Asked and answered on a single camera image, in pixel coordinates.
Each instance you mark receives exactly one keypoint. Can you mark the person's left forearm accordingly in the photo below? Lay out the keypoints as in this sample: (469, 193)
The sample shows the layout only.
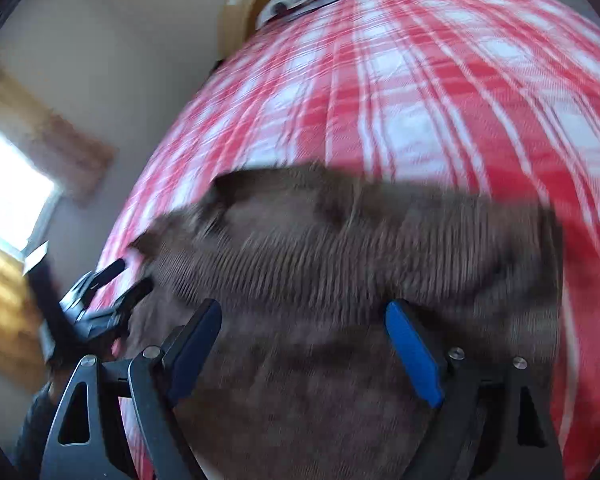
(35, 420)

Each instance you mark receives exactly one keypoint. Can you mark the cream and wood headboard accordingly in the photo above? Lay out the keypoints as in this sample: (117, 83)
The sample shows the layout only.
(240, 10)

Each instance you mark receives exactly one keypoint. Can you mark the bed with red plaid sheet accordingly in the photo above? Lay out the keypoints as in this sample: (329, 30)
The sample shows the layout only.
(405, 85)

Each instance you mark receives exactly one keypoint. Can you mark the brown knitted sun-pattern sweater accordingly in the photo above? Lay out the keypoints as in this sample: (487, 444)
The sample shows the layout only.
(330, 260)

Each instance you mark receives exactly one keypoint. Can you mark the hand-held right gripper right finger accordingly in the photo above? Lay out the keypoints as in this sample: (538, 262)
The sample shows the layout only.
(415, 355)

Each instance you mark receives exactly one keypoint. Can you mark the large side window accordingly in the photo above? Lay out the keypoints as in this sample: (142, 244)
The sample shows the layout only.
(10, 185)

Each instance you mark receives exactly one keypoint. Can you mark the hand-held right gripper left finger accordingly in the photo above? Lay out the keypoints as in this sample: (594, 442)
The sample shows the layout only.
(197, 345)

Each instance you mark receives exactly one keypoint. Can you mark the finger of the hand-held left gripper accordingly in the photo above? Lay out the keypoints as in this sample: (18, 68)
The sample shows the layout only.
(107, 271)
(136, 294)

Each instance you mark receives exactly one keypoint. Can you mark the yellow patterned curtain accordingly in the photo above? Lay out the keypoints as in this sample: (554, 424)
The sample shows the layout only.
(55, 130)

